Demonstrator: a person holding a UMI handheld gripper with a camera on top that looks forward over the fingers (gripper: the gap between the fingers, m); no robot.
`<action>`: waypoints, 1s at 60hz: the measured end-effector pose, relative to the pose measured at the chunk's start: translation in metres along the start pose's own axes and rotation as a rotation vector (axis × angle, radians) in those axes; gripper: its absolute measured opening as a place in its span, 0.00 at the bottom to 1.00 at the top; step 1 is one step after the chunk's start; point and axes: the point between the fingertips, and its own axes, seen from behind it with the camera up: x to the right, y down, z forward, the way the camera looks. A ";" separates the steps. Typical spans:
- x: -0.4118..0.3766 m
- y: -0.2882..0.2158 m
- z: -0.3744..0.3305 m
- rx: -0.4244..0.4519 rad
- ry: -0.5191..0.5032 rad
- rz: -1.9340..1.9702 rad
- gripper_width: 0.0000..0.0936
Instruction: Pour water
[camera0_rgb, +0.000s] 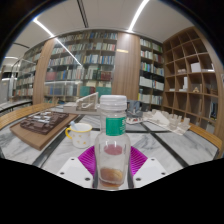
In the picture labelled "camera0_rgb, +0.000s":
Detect light blue stirrer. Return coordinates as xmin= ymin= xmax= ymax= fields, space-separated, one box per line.
xmin=69 ymin=120 xmax=78 ymax=132

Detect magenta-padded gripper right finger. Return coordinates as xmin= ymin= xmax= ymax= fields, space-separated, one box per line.
xmin=127 ymin=145 xmax=168 ymax=190

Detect ceiling light strips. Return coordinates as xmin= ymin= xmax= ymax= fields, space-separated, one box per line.
xmin=32 ymin=0 xmax=150 ymax=66

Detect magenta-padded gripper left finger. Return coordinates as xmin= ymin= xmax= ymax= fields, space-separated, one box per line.
xmin=56 ymin=145 xmax=100 ymax=190

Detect clear plastic bottle white cap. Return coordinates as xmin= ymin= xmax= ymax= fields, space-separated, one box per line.
xmin=94 ymin=94 xmax=132 ymax=190

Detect book shelf unit with glass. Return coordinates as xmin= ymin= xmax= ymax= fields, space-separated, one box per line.
xmin=13 ymin=46 xmax=41 ymax=101

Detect wide book-filled shelf unit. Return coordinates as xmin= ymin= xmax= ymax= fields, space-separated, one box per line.
xmin=43 ymin=30 xmax=118 ymax=104

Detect white stepped architectural model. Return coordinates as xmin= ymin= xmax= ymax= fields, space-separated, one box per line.
xmin=143 ymin=109 xmax=192 ymax=136

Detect flat round red coaster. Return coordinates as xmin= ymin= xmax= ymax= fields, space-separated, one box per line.
xmin=103 ymin=144 xmax=124 ymax=156

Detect curved wooden slatted bench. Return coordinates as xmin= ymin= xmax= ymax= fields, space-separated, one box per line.
xmin=0 ymin=102 xmax=58 ymax=131
xmin=189 ymin=123 xmax=224 ymax=151

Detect white mug yellow handle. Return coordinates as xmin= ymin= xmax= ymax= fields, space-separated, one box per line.
xmin=64 ymin=122 xmax=93 ymax=149

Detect wooden cubby shelf unit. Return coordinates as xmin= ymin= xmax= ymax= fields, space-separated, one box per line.
xmin=162 ymin=26 xmax=224 ymax=134

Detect brown model on wooden board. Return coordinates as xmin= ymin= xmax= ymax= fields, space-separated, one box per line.
xmin=9 ymin=110 xmax=79 ymax=152

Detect beige architectural model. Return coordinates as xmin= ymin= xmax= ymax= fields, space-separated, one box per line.
xmin=63 ymin=92 xmax=101 ymax=116

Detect narrow book-filled shelf unit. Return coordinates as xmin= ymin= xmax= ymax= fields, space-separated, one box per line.
xmin=138 ymin=37 xmax=166 ymax=108

